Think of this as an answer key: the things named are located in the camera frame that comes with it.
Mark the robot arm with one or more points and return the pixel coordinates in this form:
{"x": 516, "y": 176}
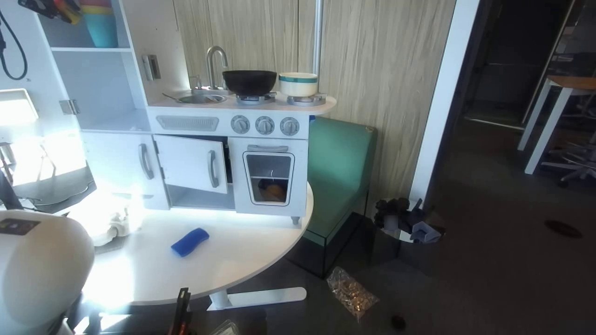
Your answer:
{"x": 39, "y": 265}

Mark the toy oven door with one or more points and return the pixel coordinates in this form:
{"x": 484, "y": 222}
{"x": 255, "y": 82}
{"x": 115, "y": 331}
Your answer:
{"x": 298, "y": 181}

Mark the white cabinet door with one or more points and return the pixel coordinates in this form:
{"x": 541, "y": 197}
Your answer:
{"x": 42, "y": 60}
{"x": 116, "y": 167}
{"x": 186, "y": 163}

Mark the white upper cabinet door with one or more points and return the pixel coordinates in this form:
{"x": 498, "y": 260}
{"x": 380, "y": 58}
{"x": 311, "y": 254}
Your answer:
{"x": 42, "y": 60}

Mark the white table with wooden top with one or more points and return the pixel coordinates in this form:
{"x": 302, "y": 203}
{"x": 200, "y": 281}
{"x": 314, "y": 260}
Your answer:
{"x": 575, "y": 83}

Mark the orange toy food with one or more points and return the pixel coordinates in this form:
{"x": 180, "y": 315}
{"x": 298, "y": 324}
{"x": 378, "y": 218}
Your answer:
{"x": 274, "y": 190}

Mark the green upholstered bench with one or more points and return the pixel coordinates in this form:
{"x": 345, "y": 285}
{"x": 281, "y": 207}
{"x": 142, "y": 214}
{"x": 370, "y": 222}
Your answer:
{"x": 337, "y": 172}

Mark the stove knob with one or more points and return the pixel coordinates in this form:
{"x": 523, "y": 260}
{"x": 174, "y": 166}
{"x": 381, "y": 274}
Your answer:
{"x": 240, "y": 124}
{"x": 289, "y": 126}
{"x": 264, "y": 125}

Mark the silver toy burner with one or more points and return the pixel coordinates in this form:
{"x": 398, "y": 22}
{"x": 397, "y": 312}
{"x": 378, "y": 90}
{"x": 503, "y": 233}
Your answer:
{"x": 306, "y": 100}
{"x": 255, "y": 99}

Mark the white pot with teal band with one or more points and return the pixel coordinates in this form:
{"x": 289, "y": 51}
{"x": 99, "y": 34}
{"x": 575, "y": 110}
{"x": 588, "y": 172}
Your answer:
{"x": 298, "y": 85}

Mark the black bowl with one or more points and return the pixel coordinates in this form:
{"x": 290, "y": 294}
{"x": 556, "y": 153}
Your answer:
{"x": 249, "y": 82}

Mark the white toy kitchen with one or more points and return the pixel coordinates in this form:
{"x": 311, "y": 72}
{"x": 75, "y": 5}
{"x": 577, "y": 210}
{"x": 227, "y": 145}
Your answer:
{"x": 195, "y": 123}

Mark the silver toy sink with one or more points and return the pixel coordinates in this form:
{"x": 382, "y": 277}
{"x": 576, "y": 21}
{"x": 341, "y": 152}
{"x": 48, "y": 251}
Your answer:
{"x": 201, "y": 98}

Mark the bin with dark cloths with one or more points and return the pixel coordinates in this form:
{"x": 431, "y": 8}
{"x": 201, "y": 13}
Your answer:
{"x": 405, "y": 223}

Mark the blue sponge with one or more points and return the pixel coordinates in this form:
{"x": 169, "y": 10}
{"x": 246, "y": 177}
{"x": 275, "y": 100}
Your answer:
{"x": 190, "y": 242}

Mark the silver metal pole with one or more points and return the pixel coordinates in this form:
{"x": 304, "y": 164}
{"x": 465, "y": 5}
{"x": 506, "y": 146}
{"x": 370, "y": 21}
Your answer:
{"x": 318, "y": 37}

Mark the clear plastic bag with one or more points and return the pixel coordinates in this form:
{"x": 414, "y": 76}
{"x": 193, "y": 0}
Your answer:
{"x": 351, "y": 293}

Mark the silver toy tap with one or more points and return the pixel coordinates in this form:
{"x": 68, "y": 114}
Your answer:
{"x": 211, "y": 58}

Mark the black and red tool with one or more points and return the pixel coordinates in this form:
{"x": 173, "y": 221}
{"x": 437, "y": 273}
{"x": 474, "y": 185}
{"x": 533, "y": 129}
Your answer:
{"x": 181, "y": 311}

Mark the white plastic toy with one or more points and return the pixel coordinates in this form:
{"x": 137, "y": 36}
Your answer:
{"x": 114, "y": 225}

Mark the stack of coloured cups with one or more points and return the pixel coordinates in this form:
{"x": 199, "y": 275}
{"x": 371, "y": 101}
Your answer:
{"x": 100, "y": 25}

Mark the round floor cover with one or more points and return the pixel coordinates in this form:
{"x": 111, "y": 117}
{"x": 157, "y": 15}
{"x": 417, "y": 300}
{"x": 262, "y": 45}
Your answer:
{"x": 563, "y": 228}

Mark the office chair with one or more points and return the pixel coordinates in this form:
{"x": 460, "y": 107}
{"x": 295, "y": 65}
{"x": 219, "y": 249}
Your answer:
{"x": 577, "y": 165}

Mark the heap of toy utensils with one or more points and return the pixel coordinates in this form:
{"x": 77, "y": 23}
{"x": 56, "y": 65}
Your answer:
{"x": 56, "y": 8}

